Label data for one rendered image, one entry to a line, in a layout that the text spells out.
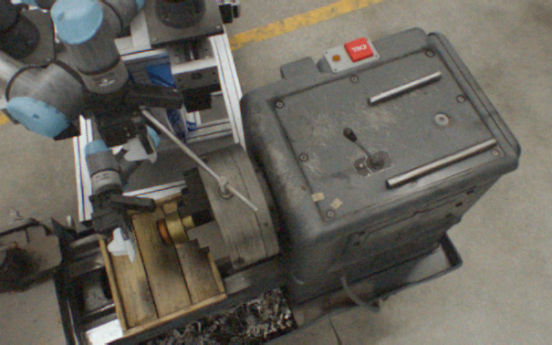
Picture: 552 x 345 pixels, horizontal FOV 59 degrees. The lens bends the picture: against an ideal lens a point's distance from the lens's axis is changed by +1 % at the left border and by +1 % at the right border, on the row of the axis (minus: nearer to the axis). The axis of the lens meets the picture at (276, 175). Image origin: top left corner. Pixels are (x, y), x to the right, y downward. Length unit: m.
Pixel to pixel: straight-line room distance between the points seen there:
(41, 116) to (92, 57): 0.32
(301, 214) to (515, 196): 1.77
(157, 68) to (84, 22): 0.81
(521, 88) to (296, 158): 2.10
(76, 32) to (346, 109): 0.67
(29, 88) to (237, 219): 0.53
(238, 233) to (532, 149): 2.03
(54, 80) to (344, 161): 0.67
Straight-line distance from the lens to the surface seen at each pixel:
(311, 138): 1.18
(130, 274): 1.51
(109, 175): 1.38
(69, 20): 0.84
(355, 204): 1.12
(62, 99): 1.16
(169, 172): 2.36
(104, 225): 1.32
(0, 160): 2.96
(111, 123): 0.95
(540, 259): 2.66
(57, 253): 1.45
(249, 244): 1.18
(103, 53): 0.87
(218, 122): 2.42
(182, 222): 1.27
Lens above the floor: 2.29
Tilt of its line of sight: 65 degrees down
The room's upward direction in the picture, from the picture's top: 2 degrees counter-clockwise
